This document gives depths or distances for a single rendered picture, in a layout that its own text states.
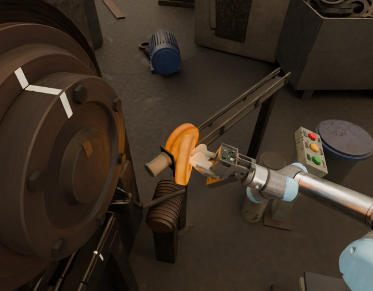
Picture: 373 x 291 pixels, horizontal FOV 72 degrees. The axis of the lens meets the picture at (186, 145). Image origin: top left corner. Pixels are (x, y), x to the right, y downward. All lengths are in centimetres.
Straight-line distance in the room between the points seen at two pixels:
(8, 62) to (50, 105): 7
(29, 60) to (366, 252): 67
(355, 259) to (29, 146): 62
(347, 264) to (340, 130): 116
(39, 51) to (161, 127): 179
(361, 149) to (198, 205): 97
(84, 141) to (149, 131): 173
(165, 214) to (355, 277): 63
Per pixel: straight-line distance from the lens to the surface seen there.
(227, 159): 75
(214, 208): 167
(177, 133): 96
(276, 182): 81
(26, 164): 32
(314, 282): 129
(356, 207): 83
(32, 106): 34
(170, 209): 105
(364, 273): 68
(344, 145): 167
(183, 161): 73
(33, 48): 41
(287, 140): 221
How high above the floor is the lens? 144
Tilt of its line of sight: 46 degrees down
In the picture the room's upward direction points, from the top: 2 degrees clockwise
